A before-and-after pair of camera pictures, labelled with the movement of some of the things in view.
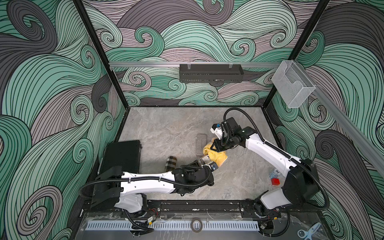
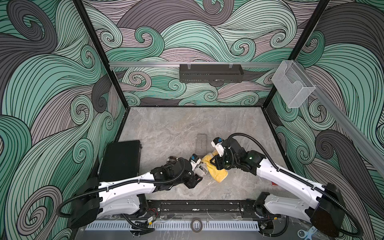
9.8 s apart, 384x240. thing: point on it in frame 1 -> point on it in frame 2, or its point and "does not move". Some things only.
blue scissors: [307, 235] does not move
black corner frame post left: [81, 7] does not move
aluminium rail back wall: [150, 63] does not move
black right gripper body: [224, 143] -> [221, 162]
